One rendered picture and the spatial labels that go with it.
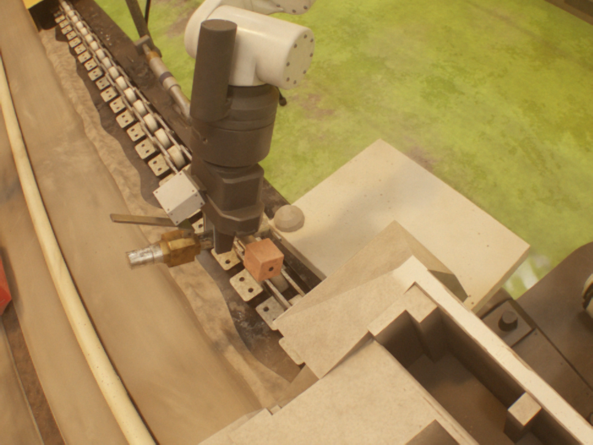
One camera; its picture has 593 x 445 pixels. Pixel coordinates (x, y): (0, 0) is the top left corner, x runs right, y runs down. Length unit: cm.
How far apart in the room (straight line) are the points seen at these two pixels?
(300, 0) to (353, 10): 215
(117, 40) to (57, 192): 50
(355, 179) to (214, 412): 39
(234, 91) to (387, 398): 32
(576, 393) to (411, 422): 90
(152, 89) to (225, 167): 61
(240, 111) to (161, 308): 38
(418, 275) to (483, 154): 150
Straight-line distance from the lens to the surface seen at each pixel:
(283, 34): 52
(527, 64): 239
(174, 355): 79
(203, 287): 84
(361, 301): 49
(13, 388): 92
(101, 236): 97
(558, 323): 142
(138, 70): 127
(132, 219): 61
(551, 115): 216
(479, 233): 75
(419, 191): 80
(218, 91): 52
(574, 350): 140
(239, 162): 58
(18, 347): 96
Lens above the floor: 141
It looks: 48 degrees down
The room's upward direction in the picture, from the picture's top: 16 degrees counter-clockwise
